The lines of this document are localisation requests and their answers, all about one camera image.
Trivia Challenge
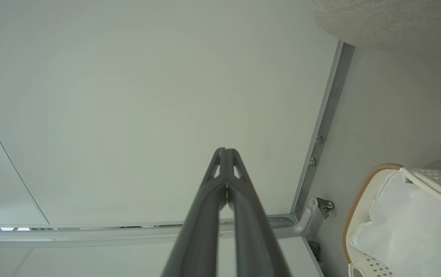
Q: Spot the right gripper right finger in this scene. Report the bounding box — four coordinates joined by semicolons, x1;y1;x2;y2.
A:
226;148;292;277

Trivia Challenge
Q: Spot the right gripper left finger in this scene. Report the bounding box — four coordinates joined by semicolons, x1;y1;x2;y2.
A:
161;147;228;277

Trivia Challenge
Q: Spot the white basket liner cloth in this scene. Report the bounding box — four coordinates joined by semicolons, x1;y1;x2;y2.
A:
349;171;441;277

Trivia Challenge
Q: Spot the grey fabric sofa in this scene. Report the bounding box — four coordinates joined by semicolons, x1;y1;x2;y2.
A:
309;0;441;58

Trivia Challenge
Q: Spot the grey curved frame foot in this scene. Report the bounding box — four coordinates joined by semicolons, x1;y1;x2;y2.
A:
268;196;335;237

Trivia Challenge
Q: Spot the grey frame floor rail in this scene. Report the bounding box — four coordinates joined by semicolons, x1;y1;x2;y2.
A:
290;40;355;218

